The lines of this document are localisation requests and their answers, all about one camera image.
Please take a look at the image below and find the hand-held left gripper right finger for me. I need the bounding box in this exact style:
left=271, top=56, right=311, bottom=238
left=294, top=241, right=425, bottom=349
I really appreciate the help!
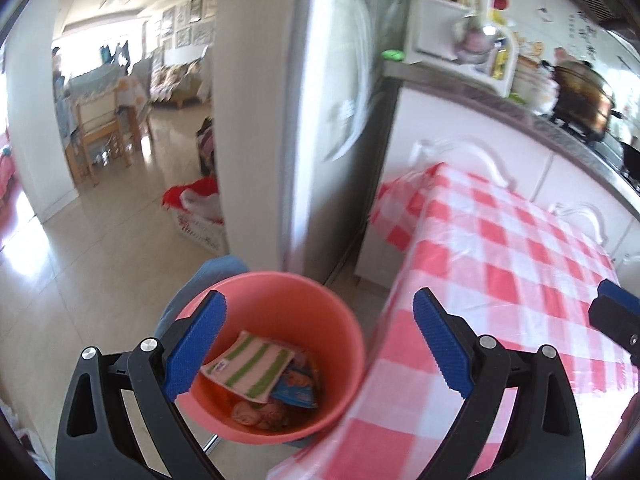
left=412, top=287, right=587, bottom=480

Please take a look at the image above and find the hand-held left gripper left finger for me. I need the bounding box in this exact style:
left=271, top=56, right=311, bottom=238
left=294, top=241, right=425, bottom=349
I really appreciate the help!
left=56, top=289, right=228, bottom=480

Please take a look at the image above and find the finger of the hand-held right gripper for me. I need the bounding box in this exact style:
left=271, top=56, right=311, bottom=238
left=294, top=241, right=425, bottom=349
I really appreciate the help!
left=587, top=279, right=640, bottom=361

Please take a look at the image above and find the green striped sponge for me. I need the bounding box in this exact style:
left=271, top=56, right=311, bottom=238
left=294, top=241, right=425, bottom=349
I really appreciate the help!
left=200, top=330, right=297, bottom=405

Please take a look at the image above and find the blue snack packet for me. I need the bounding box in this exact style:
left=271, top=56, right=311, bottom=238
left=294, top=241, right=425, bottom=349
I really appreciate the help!
left=270, top=355, right=321, bottom=409

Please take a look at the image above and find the pink plastic bucket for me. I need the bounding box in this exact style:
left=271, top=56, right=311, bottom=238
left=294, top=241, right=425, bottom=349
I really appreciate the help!
left=172, top=271, right=366, bottom=447

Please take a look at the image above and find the blue cloth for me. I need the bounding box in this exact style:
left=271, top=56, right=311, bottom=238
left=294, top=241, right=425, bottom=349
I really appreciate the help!
left=152, top=255, right=251, bottom=341

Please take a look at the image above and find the red white checkered tablecloth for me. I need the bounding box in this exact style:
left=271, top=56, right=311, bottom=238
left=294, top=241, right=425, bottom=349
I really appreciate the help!
left=267, top=161, right=640, bottom=480

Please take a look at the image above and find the white laundry basket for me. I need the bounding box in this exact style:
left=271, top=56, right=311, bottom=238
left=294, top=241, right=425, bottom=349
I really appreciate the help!
left=172, top=205, right=228, bottom=256

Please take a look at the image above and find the white plastic bag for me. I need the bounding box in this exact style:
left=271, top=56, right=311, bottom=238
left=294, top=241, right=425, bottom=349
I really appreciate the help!
left=182, top=192, right=223, bottom=221

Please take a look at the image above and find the red cloth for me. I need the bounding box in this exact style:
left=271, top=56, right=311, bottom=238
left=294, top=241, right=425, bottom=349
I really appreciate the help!
left=162, top=177, right=221, bottom=211

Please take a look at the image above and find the black wok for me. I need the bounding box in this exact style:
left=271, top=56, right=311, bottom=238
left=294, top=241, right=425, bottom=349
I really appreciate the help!
left=620, top=140, right=640, bottom=181

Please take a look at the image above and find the dark cloth pile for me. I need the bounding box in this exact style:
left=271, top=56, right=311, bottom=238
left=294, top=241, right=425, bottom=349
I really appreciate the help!
left=196, top=116, right=218, bottom=178

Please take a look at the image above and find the white kitchen cabinet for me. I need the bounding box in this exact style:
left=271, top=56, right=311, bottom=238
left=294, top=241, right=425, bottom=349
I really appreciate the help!
left=355, top=82, right=640, bottom=291

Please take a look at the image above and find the wooden chair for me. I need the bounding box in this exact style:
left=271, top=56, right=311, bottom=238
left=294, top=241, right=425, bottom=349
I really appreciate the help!
left=65, top=92, right=153, bottom=188

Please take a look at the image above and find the white bowl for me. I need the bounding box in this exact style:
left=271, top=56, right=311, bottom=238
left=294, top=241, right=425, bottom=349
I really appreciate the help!
left=512, top=55, right=558, bottom=111

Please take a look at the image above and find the floral sofa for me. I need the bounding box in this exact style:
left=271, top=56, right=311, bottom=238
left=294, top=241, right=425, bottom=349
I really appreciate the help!
left=147, top=57, right=213, bottom=110

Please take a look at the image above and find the steel edged kitchen countertop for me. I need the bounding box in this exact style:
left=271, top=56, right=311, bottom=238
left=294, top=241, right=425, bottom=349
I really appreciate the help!
left=382, top=60, right=640, bottom=201

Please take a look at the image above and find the white dish rack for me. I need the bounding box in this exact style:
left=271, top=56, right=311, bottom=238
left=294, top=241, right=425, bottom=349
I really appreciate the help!
left=404, top=0, right=523, bottom=98

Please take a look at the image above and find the range hood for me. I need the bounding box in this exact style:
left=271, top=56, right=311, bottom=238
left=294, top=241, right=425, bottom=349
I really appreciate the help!
left=575, top=0, right=631, bottom=26

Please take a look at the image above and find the group of framed pictures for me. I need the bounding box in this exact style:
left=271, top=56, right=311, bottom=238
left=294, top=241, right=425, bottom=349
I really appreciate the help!
left=152, top=0, right=218, bottom=51

